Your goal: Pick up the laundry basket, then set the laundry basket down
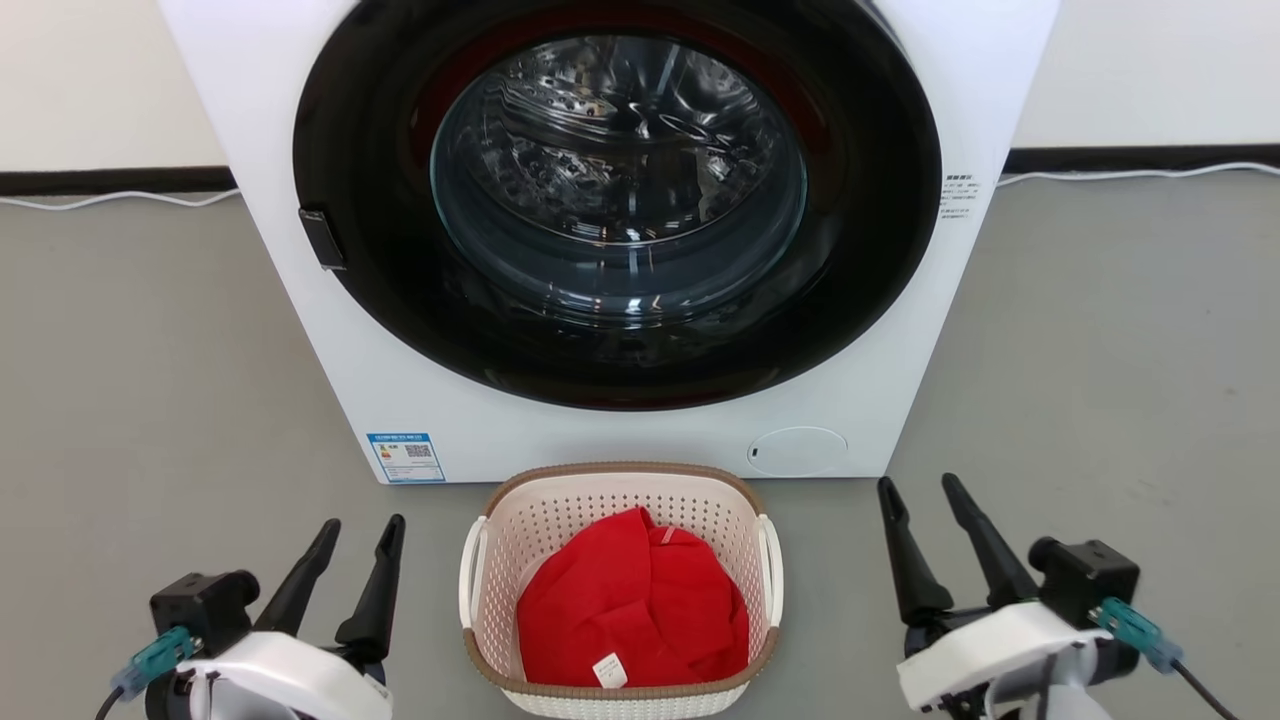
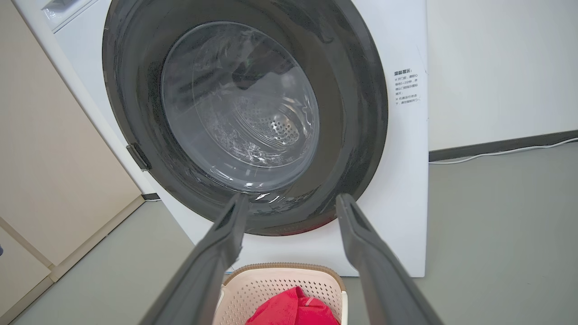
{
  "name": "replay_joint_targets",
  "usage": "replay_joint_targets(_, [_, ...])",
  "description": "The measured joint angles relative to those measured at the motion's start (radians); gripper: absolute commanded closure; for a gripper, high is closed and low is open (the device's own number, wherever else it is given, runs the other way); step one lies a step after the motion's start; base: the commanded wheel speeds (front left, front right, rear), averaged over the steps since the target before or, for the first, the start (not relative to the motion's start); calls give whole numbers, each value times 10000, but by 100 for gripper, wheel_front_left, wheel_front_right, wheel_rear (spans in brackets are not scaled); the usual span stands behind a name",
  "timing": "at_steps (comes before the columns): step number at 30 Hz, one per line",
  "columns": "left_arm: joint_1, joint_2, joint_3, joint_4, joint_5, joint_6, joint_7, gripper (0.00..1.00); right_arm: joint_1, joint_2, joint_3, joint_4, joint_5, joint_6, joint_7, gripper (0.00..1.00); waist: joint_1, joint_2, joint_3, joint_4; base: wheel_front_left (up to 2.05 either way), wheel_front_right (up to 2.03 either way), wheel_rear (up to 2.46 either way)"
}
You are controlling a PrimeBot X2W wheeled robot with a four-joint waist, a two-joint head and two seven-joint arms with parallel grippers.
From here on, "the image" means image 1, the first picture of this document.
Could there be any teal camera connector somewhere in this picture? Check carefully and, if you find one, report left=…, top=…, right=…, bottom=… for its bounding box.
left=111, top=626, right=197, bottom=701
left=1089, top=597, right=1185, bottom=674

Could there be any black right camera cable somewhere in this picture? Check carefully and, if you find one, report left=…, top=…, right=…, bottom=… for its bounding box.
left=1170, top=658, right=1243, bottom=720

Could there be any black round glass washer door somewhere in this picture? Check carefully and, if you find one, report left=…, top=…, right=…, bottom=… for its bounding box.
left=292, top=0, right=943, bottom=411

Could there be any round white filter cover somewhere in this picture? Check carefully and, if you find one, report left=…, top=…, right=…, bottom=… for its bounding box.
left=746, top=426, right=849, bottom=478

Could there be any teal left camera connector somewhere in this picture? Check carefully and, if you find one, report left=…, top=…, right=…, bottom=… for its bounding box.
left=111, top=626, right=197, bottom=701

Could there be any steel washer drum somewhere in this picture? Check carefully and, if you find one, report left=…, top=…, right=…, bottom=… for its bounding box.
left=430, top=35, right=809, bottom=323

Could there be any small white text sticker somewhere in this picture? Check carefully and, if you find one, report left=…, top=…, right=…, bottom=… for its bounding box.
left=940, top=172, right=981, bottom=223

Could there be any black washer door handle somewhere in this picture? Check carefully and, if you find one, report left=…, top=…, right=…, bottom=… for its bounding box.
left=298, top=207, right=347, bottom=271

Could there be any red garment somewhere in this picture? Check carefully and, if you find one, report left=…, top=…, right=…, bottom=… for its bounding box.
left=516, top=507, right=751, bottom=689

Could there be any white front-load washing machine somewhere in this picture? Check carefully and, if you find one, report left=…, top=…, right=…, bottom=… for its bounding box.
left=157, top=0, right=1061, bottom=485

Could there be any teal right camera connector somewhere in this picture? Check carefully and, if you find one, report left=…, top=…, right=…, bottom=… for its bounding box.
left=1089, top=597, right=1185, bottom=674

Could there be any white perforated laundry basket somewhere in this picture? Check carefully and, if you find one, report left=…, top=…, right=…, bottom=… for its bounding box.
left=459, top=462, right=784, bottom=720

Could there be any white floor cable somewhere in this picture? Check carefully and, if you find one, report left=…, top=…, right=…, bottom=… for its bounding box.
left=0, top=188, right=241, bottom=211
left=997, top=162, right=1280, bottom=189

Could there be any blue energy label sticker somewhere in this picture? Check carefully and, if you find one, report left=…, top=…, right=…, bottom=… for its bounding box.
left=366, top=432, right=446, bottom=484

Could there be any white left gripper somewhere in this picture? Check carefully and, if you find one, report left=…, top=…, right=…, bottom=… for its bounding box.
left=175, top=514, right=407, bottom=720

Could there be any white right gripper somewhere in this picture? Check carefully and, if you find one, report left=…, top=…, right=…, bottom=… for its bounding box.
left=877, top=473, right=1113, bottom=715

